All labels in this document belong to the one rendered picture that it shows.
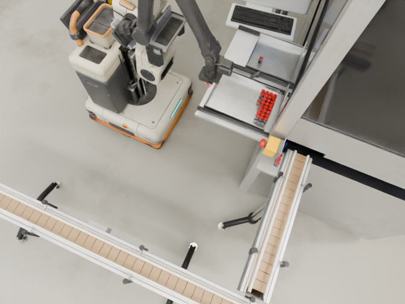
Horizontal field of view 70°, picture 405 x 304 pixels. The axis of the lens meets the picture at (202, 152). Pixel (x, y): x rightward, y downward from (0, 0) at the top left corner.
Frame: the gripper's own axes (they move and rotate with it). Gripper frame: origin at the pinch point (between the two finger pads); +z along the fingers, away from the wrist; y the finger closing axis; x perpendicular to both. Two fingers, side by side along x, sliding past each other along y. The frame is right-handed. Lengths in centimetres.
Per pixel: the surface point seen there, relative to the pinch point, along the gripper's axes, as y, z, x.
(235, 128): 20.1, 12.5, -10.4
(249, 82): 16.7, 11.6, 19.2
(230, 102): 11.7, 12.3, 3.2
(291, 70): 36, 13, 38
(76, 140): -102, 100, -30
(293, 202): 57, 4, -39
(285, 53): 30, 13, 48
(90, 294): -31, 99, -124
